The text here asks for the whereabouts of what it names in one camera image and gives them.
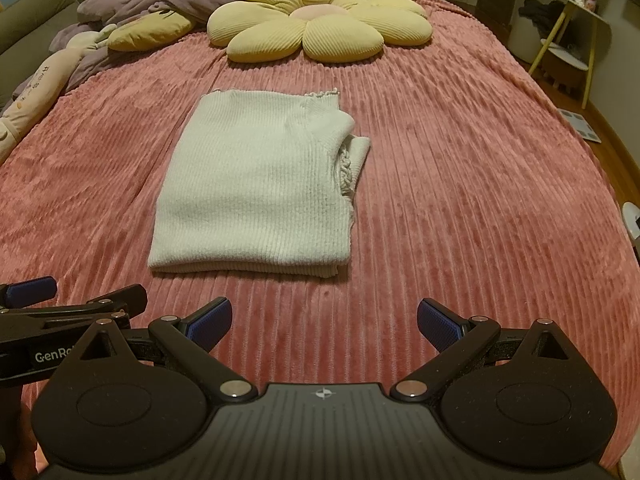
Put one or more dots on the cream long plush pillow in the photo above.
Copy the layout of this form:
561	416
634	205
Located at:
40	90

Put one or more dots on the black cloth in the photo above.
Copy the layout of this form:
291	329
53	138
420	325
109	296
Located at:
540	12

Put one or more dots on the white floor object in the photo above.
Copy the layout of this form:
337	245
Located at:
632	220

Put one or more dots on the white bathroom scale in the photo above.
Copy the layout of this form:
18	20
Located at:
580	126

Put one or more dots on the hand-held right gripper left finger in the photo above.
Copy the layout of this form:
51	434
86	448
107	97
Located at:
211	317

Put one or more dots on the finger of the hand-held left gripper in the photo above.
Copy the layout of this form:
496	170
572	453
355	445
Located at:
32	289
127	299

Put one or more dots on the yellow flower-shaped pillow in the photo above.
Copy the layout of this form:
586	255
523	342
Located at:
320	25

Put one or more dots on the olive green headboard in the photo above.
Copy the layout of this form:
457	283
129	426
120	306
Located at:
35	15

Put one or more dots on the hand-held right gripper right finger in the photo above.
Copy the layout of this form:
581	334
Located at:
440	325

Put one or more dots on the pink ribbed plush blanket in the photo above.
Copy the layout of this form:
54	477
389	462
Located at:
475	200

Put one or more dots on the white ribbed knit sweater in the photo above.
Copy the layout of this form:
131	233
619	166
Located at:
250	190

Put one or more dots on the yellow oval pillow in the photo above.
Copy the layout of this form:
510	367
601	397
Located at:
150	30

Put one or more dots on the yellow-legged side table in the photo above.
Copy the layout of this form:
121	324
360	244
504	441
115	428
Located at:
570	52

